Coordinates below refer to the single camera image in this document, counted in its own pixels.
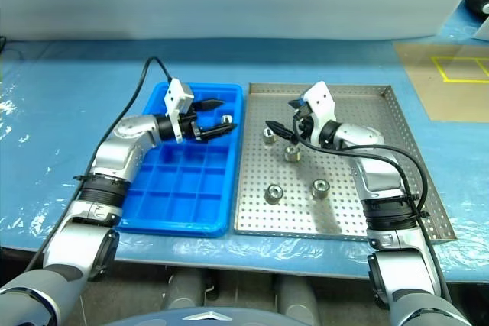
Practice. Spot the blue plastic table cover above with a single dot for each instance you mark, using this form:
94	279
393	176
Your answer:
68	104

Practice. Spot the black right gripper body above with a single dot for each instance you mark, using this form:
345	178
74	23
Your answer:
305	124

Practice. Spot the grey robot torso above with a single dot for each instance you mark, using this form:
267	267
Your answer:
202	318

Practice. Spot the perforated metal tray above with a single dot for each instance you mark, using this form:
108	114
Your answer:
298	215

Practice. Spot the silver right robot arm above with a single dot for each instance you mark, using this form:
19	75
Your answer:
366	139

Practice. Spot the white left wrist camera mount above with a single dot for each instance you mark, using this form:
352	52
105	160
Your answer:
177	97

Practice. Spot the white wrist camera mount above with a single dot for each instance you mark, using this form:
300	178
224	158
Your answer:
177	97
321	101

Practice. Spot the blue plastic compartment tray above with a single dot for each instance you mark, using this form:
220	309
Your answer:
183	188

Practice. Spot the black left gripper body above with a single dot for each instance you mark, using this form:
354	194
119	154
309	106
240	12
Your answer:
188	125

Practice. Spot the metal nut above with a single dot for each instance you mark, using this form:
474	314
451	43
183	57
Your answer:
320	188
292	154
227	118
269	136
274	193

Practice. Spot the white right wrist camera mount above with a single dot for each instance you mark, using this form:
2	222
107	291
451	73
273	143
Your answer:
321	101

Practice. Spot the brown mat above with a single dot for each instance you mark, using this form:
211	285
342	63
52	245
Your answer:
424	93

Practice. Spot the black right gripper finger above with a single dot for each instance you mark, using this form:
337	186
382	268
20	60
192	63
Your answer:
296	104
280	130

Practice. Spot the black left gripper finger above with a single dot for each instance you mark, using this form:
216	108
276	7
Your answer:
219	130
208	104

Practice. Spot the grey rounded cylinder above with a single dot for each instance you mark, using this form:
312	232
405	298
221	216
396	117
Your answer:
296	299
185	288

